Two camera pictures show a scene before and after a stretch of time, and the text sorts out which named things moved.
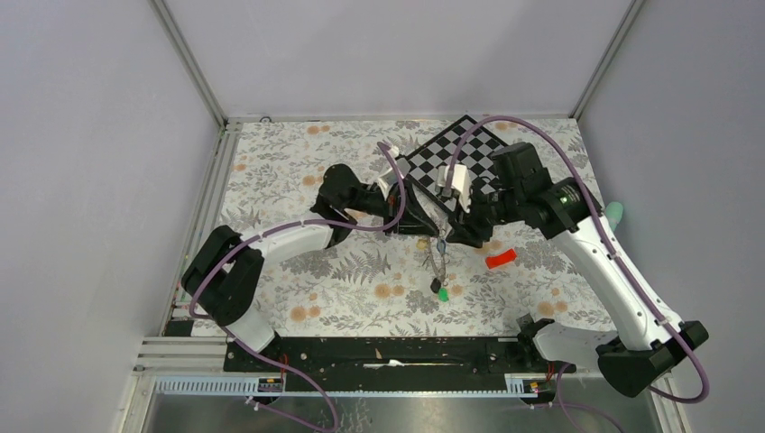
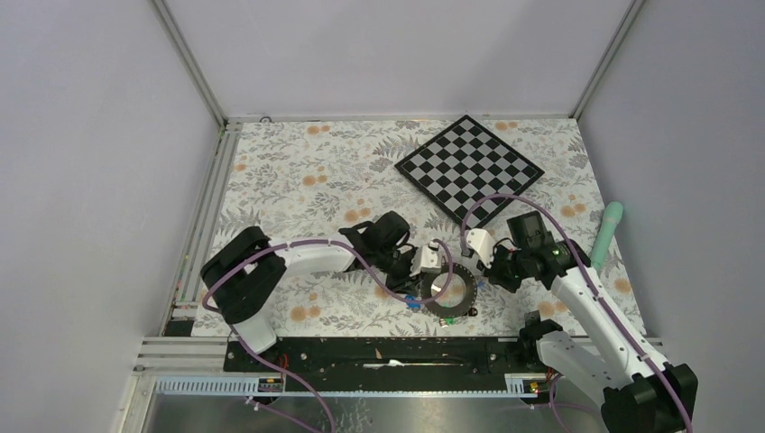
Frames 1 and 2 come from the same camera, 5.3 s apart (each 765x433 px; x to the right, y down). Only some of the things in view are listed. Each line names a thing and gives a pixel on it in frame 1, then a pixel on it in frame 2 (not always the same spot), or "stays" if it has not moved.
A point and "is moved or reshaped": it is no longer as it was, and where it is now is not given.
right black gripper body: x=496 y=207 → x=508 y=268
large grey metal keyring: x=440 y=271 is moved or reshaped
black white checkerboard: x=474 y=153 stays
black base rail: x=391 y=363 stays
